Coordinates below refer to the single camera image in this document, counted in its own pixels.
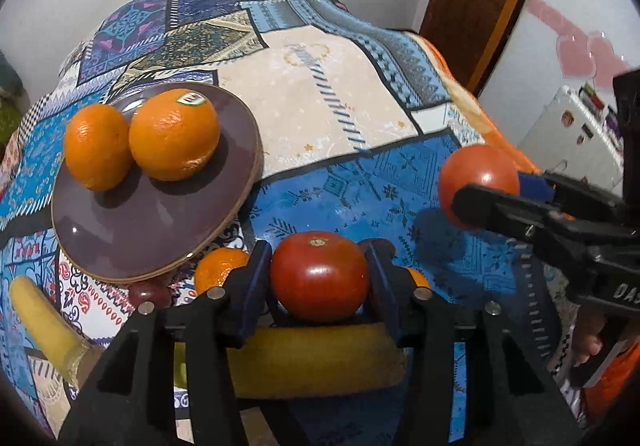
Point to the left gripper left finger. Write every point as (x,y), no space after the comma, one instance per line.
(246,288)

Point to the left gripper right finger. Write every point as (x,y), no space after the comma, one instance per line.
(392,290)

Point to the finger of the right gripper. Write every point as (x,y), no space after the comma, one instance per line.
(564,191)
(484,208)

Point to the small tangerine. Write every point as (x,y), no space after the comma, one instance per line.
(419,280)

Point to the orange-red tomato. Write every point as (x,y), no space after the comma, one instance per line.
(477,165)

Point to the small mandarin orange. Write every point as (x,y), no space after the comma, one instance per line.
(214,268)

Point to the dark red tomato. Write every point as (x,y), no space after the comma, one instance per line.
(319,276)

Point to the green-yellow sugarcane piece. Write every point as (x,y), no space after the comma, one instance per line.
(283,363)

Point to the small dark red plum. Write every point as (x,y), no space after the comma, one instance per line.
(153,290)

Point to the right hand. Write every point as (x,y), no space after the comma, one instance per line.
(586,342)

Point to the white sticker covered appliance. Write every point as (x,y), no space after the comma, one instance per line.
(568,139)

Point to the dark purple plate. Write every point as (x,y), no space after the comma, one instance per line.
(144,228)

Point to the patchwork patterned blanket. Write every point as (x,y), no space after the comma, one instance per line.
(355,122)

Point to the orange with sticker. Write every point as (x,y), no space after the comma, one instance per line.
(173,135)

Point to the plain orange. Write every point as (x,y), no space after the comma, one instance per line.
(96,148)

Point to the green patterned box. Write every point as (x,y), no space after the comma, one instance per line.
(10,118)

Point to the dark green pillow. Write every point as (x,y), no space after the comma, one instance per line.
(11,84)

